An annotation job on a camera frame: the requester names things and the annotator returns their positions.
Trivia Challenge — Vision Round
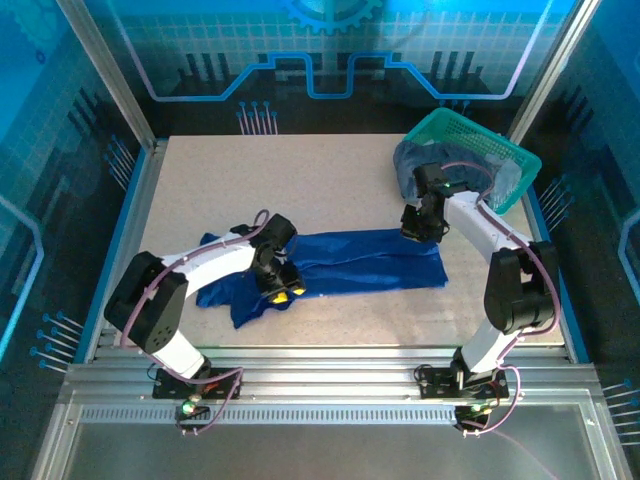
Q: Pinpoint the royal blue t-shirt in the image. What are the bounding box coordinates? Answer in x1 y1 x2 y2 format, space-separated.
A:
195 227 449 330

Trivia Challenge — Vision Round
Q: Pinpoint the slate grey t-shirt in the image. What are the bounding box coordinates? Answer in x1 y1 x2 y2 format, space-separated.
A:
392 140 496 205

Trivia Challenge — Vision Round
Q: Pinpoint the light grey t-shirt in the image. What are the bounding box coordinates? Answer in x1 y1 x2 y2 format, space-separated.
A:
487 154 524 211

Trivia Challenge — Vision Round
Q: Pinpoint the teal plastic basket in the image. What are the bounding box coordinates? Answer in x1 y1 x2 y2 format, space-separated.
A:
404 107 544 216

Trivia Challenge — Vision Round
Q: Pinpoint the blue table side edge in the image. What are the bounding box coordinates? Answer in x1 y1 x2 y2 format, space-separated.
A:
522 189 592 364

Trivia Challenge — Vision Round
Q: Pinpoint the small black controller board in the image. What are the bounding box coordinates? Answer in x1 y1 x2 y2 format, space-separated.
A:
174 397 211 427
453 402 494 432

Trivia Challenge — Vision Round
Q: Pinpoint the grey metal lower platform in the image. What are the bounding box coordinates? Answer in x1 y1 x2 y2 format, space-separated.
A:
29 394 632 480

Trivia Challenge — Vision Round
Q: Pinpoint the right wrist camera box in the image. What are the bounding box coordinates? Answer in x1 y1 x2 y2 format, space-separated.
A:
413 164 446 196

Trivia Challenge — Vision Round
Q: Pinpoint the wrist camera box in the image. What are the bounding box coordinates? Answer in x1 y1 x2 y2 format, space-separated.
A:
413 164 446 196
258 213 298 250

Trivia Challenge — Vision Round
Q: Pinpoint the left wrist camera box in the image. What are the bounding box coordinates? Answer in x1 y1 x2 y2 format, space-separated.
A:
258 213 298 250

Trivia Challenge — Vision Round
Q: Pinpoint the aluminium mounting rail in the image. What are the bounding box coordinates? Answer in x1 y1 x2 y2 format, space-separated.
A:
59 344 601 404

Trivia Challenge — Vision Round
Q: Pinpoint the slotted aluminium cable duct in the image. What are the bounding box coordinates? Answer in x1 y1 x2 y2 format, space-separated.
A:
79 407 591 426

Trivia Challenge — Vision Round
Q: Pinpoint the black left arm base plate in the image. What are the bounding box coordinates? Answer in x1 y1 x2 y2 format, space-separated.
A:
152 367 245 401

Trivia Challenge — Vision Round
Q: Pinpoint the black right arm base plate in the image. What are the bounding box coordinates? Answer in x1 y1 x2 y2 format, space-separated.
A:
414 364 511 401

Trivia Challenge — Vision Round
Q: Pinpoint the aluminium table side rail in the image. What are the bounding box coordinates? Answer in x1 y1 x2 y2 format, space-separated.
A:
83 139 169 362

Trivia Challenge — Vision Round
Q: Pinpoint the aluminium frame post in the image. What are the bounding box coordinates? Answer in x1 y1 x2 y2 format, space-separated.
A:
55 0 159 151
507 0 601 146

